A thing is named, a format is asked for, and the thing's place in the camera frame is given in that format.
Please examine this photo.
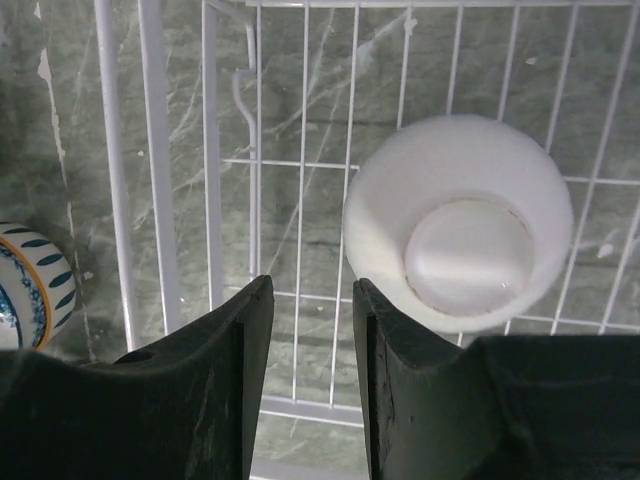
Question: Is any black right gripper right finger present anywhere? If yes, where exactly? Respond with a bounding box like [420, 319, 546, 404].
[353, 279, 639, 479]

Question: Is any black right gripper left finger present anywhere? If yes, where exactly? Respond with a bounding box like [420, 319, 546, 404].
[1, 275, 274, 479]

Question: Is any white ribbed bowl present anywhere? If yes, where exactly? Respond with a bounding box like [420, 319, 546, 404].
[341, 113, 574, 335]

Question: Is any blue patterned white bowl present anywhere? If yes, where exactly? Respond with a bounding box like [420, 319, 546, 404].
[1, 221, 77, 350]

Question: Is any white wire dish rack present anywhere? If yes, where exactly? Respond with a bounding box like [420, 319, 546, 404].
[94, 1, 639, 479]

